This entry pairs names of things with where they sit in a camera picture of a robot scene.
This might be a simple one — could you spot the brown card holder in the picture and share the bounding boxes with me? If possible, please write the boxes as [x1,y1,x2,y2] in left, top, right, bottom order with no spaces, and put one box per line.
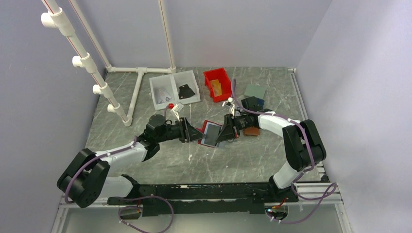
[243,127,260,136]

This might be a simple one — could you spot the red card holder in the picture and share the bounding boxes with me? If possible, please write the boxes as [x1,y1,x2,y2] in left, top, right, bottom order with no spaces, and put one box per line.
[198,120,226,149]

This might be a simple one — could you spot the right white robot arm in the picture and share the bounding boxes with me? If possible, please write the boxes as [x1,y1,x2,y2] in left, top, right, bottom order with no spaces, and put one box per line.
[216,97,326,201]

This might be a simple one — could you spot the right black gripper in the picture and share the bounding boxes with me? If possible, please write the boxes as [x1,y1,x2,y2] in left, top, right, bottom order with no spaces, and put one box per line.
[215,114,251,143]

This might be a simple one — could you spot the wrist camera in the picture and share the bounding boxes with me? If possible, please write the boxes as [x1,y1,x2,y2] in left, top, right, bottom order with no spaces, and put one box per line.
[222,97,235,116]
[168,102,184,120]

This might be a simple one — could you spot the white pvc pipe frame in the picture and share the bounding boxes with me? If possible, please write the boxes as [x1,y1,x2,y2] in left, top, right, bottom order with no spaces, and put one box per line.
[41,0,176,127]

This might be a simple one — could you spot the orange card in bin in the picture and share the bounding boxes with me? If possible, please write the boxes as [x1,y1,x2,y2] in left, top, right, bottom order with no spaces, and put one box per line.
[210,79,222,97]

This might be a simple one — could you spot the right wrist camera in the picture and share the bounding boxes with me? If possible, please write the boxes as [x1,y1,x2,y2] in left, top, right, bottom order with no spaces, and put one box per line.
[222,97,235,116]

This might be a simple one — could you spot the green card holder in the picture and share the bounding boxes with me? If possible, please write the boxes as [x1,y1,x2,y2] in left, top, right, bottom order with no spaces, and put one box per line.
[244,84,267,99]

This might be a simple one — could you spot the red plastic bin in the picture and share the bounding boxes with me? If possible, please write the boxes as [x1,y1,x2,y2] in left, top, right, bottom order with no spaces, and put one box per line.
[204,67,232,103]

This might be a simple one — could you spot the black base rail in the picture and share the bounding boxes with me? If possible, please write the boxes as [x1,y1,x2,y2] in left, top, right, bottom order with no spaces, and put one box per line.
[107,180,298,216]

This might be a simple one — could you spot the cards in white tray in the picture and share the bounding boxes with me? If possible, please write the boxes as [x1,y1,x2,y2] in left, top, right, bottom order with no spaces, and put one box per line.
[154,87,172,104]

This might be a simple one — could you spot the white divided tray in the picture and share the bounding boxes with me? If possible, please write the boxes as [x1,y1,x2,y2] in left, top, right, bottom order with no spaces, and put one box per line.
[149,70,201,110]

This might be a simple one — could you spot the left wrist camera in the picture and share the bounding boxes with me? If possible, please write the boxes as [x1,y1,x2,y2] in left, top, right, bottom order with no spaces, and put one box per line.
[168,102,184,120]

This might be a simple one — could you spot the black credit card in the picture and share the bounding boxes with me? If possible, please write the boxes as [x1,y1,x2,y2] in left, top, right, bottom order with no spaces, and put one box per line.
[204,125,221,147]

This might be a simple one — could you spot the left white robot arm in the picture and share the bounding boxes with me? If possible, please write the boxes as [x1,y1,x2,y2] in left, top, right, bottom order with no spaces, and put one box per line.
[57,115,205,208]

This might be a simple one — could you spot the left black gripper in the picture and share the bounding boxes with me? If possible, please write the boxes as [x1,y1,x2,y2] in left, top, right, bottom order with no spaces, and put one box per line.
[156,116,206,143]

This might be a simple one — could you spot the blue card holder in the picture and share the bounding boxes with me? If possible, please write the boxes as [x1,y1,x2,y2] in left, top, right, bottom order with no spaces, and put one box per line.
[253,97,265,111]

